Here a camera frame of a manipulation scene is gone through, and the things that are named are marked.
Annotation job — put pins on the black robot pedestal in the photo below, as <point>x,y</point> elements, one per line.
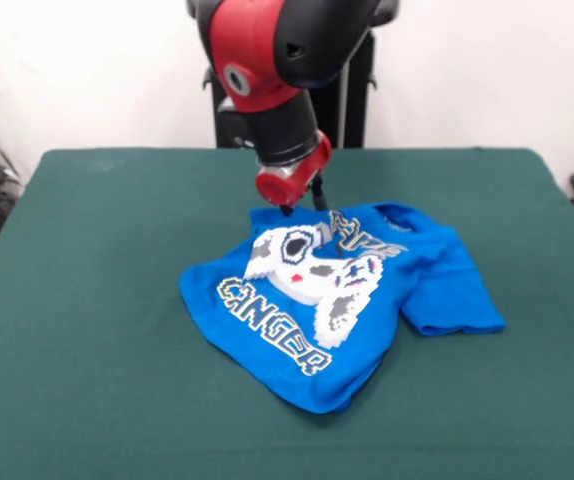
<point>357,90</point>

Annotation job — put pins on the dark green table cloth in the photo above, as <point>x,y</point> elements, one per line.
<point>92,350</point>

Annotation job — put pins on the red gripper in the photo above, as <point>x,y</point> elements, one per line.
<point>292,182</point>

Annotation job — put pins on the blue game-controller print t-shirt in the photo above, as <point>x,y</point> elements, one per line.
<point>427,280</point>

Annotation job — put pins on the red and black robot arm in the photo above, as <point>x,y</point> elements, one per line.
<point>277,65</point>

